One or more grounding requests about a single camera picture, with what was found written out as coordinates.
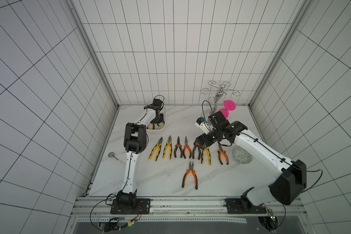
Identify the yellow combination pliers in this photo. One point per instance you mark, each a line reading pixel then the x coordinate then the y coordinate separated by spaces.
pixel 168 146
pixel 156 150
pixel 206 157

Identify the white plastic storage box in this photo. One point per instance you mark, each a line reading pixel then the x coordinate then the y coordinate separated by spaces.
pixel 164 111

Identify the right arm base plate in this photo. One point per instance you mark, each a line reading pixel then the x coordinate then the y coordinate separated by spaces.
pixel 242 206

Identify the orange diagonal cutting pliers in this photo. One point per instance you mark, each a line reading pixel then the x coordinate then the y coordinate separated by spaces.
pixel 196 152

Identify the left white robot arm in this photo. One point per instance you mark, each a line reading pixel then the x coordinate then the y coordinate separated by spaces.
pixel 135 142

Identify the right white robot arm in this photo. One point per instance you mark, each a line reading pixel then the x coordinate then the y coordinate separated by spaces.
pixel 290 176

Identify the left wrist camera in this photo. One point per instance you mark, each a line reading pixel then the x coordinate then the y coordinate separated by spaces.
pixel 157 104

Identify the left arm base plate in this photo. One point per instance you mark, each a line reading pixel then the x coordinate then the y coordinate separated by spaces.
pixel 139 206

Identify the pink cup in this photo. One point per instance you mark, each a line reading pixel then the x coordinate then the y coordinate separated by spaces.
pixel 230 105
pixel 225 112

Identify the small yellow long nose pliers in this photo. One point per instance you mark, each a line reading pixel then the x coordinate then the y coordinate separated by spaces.
pixel 155 126

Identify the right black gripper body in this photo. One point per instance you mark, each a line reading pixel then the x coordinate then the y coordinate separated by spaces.
pixel 203 140

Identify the lower pink cup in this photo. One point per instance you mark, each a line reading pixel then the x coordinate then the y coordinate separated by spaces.
pixel 225 112

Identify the chrome cup holder stand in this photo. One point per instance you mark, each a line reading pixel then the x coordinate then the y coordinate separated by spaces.
pixel 218 92

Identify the upper pink cup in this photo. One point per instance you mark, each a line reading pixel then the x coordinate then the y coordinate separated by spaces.
pixel 230 105

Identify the dark orange long nose pliers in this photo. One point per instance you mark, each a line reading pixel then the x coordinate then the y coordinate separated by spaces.
pixel 178 146

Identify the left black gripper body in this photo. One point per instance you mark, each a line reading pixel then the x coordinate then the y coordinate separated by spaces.
pixel 159 119

